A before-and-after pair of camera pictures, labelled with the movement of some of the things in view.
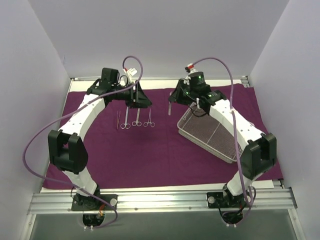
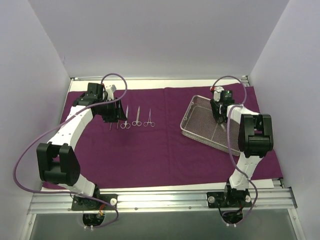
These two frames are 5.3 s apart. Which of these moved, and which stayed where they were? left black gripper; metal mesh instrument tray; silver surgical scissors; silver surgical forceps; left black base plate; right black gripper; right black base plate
Moved: metal mesh instrument tray; left black gripper; right black gripper
Stayed: left black base plate; silver surgical scissors; right black base plate; silver surgical forceps
